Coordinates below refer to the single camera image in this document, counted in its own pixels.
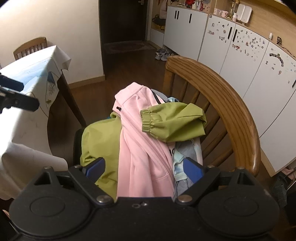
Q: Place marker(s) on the light blue tie-dye garment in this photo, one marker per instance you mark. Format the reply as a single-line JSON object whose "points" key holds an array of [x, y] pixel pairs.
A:
{"points": [[179, 165]]}

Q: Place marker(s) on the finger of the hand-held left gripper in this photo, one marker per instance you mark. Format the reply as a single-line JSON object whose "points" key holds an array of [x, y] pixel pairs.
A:
{"points": [[12, 83], [23, 101]]}

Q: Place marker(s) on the grey garment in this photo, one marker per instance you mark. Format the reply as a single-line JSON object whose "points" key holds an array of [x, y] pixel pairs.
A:
{"points": [[159, 96]]}

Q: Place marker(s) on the wooden dining chair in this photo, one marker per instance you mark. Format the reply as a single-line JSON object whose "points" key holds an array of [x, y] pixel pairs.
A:
{"points": [[219, 92], [30, 47]]}

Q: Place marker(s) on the white cabinets with stickers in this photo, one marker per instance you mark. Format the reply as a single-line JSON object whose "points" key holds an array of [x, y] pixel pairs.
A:
{"points": [[254, 81]]}

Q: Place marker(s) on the glass jar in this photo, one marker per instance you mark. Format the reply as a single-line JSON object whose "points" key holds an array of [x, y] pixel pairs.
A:
{"points": [[230, 10]]}

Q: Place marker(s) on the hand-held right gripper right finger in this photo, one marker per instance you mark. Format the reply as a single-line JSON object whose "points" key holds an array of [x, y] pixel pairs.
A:
{"points": [[193, 169]]}

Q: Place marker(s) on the green jacket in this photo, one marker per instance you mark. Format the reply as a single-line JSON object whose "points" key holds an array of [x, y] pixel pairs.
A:
{"points": [[175, 122]]}

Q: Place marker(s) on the tall white cabinet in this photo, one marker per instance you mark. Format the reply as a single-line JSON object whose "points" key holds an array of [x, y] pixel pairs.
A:
{"points": [[182, 32]]}

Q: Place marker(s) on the pink zip hoodie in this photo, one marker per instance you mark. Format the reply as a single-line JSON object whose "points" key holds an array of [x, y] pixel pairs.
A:
{"points": [[138, 150]]}

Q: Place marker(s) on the pink mug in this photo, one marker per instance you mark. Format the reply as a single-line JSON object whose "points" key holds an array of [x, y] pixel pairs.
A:
{"points": [[223, 14]]}

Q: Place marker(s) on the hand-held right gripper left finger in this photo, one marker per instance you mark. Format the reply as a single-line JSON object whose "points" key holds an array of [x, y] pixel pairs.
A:
{"points": [[96, 168]]}

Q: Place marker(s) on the patterned door mat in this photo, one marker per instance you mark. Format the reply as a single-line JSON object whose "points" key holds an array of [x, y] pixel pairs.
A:
{"points": [[128, 46]]}

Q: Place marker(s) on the white rounded tray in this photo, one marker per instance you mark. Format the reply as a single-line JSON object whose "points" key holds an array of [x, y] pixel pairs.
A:
{"points": [[244, 12]]}

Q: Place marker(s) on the black wall socket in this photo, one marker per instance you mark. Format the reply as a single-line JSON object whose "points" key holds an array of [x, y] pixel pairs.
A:
{"points": [[279, 40]]}

